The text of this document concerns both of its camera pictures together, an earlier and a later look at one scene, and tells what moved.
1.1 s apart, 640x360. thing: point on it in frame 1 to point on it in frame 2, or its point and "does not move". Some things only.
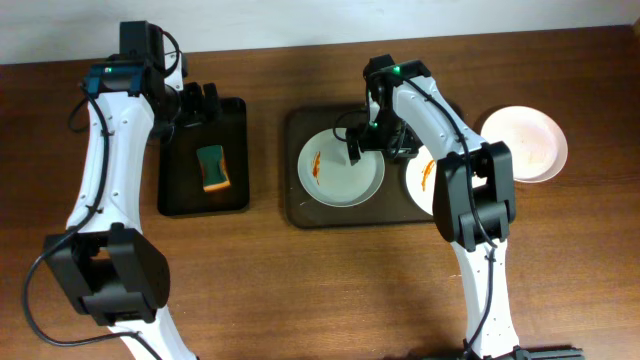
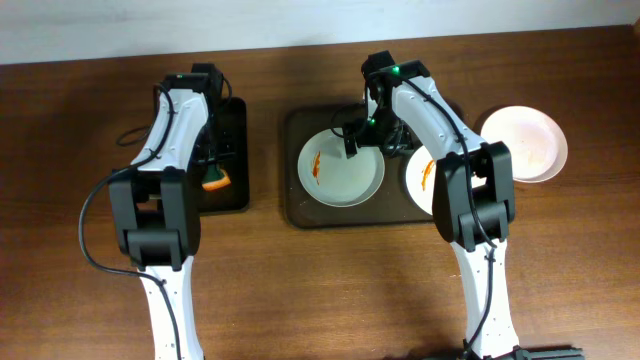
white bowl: [538, 143] does not move
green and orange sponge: [213, 168] does not move
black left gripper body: [195, 101] to [213, 163]
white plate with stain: [326, 172] does not move
